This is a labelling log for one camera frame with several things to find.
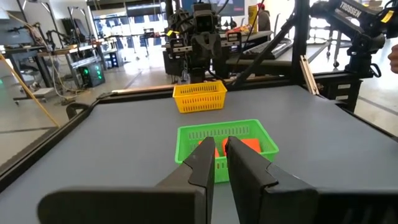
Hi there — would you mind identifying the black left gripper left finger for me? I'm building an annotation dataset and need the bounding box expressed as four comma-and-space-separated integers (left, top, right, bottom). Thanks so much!
37, 136, 216, 224

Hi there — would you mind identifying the black coiled cable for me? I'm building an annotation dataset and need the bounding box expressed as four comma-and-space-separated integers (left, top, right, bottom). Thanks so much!
65, 102, 91, 121

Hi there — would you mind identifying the black table frame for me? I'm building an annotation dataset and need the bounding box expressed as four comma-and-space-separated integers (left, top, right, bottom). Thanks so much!
0, 79, 398, 194

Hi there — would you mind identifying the green plastic basket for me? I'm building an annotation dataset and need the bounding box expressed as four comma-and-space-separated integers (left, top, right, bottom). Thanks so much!
174, 119, 280, 184

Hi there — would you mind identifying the black rig upright post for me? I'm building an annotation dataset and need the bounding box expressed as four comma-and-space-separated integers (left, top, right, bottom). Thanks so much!
233, 0, 312, 88

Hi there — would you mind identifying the yellow hanging cable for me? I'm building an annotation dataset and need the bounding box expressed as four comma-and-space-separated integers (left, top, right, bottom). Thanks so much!
0, 52, 60, 128

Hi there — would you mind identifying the wooden table board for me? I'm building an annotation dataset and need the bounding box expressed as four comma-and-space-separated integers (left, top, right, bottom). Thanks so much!
298, 55, 320, 96

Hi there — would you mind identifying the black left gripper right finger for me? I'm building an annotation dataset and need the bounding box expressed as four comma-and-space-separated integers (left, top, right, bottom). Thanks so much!
225, 136, 398, 224

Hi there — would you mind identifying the yellow plastic basket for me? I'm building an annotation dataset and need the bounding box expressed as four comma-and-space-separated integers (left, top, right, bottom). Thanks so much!
172, 80, 228, 114

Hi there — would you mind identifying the person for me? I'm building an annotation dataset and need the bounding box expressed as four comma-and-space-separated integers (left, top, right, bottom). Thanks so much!
256, 2, 272, 32

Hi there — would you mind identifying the black computer keyboard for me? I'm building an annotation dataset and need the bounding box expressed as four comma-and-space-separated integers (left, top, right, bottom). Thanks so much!
241, 37, 294, 60

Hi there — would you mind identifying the person's hand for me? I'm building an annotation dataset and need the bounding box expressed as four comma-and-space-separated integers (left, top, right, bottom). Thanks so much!
387, 44, 398, 75

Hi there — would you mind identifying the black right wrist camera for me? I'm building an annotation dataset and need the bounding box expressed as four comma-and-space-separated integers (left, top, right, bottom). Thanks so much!
192, 2, 219, 32

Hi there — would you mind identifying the orange rectangular block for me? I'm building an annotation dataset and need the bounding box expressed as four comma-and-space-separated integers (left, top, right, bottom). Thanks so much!
221, 138, 262, 157
198, 139, 221, 158

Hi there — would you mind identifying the background workbench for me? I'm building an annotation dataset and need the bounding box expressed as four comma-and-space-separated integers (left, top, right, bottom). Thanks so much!
4, 43, 103, 94

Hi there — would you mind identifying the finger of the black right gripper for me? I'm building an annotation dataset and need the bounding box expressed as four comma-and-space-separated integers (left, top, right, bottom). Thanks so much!
205, 32, 222, 62
192, 32, 206, 62

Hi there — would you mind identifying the black cabinet with white labels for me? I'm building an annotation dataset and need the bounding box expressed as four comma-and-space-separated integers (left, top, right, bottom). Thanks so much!
313, 73, 363, 113

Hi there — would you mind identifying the black computer with green lights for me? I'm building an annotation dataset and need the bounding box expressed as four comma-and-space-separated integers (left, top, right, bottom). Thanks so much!
77, 62, 106, 88

